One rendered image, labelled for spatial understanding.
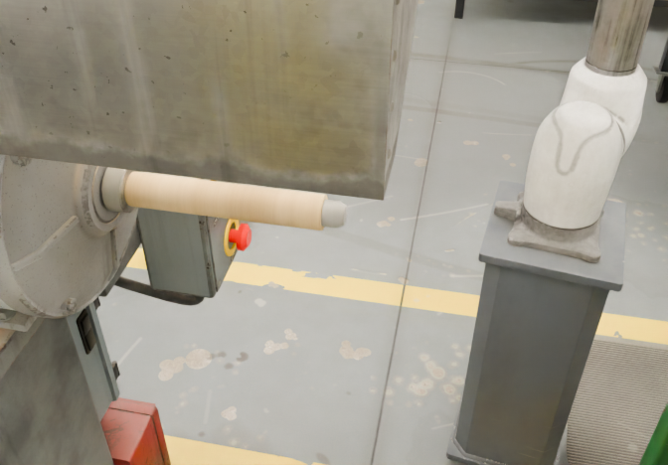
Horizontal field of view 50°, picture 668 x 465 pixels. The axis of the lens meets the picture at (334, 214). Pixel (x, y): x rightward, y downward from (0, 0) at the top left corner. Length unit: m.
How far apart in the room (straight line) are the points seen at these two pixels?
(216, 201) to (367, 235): 1.96
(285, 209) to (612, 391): 1.71
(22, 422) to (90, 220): 0.38
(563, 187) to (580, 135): 0.10
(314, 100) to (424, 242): 2.19
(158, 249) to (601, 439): 1.43
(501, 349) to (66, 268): 1.15
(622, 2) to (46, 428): 1.20
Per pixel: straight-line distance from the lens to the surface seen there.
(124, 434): 1.29
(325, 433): 2.00
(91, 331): 1.14
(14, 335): 0.77
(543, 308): 1.54
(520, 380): 1.71
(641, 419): 2.19
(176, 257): 1.00
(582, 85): 1.54
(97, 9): 0.41
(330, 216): 0.61
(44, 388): 1.00
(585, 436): 2.10
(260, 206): 0.62
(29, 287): 0.65
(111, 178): 0.67
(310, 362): 2.15
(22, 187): 0.61
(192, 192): 0.64
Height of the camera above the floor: 1.63
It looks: 38 degrees down
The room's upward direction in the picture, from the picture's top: straight up
